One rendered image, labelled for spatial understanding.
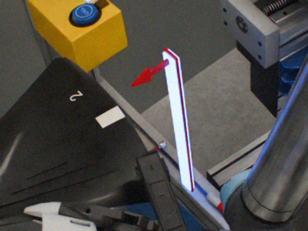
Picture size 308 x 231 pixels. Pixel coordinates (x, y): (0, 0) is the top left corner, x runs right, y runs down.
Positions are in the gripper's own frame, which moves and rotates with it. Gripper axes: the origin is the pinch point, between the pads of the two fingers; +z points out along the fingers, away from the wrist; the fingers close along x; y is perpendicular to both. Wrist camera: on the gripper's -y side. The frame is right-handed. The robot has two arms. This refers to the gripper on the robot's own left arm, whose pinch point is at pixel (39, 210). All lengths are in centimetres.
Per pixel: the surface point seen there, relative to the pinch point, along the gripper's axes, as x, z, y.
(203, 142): 127, 6, -75
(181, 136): 18.1, -9.8, -21.3
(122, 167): 2.8, -7.3, -8.4
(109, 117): 2.2, -4.1, -14.2
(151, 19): 85, 22, -91
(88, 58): 20.0, 8.7, -33.6
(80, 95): 1.5, 0.1, -16.2
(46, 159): 0.1, 1.1, -6.4
